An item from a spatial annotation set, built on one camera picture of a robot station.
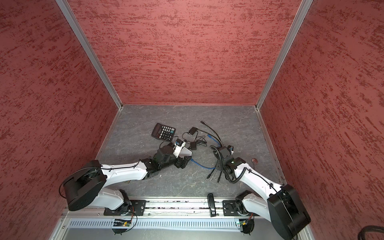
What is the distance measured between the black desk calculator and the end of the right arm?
42 centimetres

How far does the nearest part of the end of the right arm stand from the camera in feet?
2.02

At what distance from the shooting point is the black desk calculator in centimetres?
102
